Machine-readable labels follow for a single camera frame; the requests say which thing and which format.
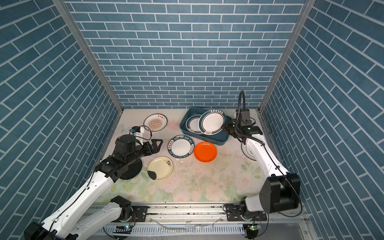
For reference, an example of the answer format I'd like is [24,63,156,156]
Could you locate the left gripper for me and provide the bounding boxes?
[125,138,164,166]

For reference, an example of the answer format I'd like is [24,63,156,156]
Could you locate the green rim lettered plate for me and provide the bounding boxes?
[167,135,195,159]

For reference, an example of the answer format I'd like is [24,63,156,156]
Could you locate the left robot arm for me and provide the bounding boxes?
[24,135,163,240]

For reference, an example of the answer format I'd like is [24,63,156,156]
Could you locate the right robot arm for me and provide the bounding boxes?
[222,109,303,217]

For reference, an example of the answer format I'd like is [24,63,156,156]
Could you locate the teal plastic bin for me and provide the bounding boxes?
[180,107,229,146]

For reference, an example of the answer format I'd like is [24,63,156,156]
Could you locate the white plate black rings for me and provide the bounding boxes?
[240,140,256,162]

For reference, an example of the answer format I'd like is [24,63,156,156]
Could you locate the cream plate black mark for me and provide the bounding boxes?
[147,157,174,181]

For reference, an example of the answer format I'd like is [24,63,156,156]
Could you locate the black round plate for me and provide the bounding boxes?
[120,160,143,180]

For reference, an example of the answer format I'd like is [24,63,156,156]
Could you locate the white plate orange sunburst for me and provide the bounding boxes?
[144,114,168,132]

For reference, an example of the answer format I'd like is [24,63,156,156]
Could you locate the orange plastic plate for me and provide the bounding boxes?
[194,142,218,163]

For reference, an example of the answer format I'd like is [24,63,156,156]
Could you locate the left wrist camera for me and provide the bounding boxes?
[130,126,145,140]

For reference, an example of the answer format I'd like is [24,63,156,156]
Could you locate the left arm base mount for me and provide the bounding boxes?
[113,206,149,223]

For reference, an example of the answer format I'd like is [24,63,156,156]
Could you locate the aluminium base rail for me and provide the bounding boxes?
[52,201,319,240]

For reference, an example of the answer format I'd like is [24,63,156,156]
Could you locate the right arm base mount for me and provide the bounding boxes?
[222,204,267,222]

